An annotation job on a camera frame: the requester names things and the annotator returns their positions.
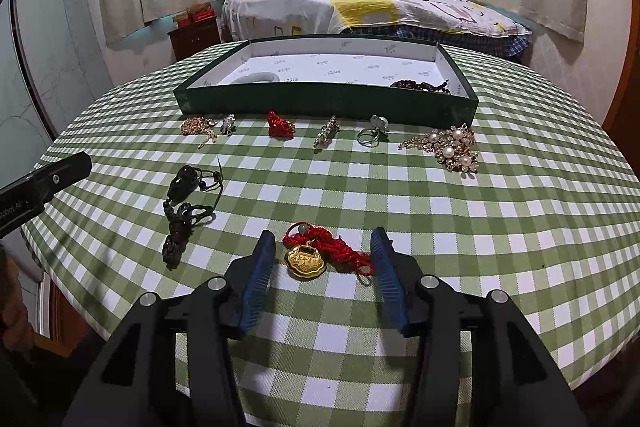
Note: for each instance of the green checked tablecloth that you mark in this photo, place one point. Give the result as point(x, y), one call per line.
point(450, 217)

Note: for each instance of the white jade bangle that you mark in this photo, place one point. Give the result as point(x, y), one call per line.
point(245, 79)

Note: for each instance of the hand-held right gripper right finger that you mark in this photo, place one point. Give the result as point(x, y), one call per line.
point(387, 277)

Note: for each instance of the dark green shallow box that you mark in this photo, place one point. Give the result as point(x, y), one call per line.
point(325, 99)

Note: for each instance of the red knot charm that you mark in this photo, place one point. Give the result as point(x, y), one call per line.
point(277, 127)

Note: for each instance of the gold pearl brooch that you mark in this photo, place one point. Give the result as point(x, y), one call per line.
point(450, 147)

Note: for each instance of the red box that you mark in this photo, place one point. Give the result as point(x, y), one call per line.
point(202, 14)

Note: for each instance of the person's left hand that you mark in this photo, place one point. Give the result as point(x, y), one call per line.
point(11, 302)

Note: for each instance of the blue plaid bed sheet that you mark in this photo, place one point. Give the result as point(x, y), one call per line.
point(475, 42)

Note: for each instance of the white patterned bedspread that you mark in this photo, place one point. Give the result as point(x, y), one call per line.
point(310, 12)

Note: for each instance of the yellowish box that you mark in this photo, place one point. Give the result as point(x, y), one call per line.
point(181, 18)

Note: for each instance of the long silver rhinestone brooch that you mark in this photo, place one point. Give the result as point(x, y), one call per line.
point(326, 133)

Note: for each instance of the reddish wooden furniture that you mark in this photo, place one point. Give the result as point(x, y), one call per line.
point(60, 322)

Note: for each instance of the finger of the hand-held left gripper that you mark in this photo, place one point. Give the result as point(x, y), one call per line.
point(60, 174)

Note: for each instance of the wooden door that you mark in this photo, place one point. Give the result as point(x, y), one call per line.
point(625, 82)

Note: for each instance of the dark wooden nightstand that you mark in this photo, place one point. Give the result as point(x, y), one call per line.
point(192, 39)

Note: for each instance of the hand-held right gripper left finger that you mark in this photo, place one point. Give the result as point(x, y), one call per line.
point(257, 282)

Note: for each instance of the small silver brooch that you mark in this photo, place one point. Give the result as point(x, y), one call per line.
point(229, 125)

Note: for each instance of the frosted glass wardrobe door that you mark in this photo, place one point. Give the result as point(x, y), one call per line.
point(50, 32)

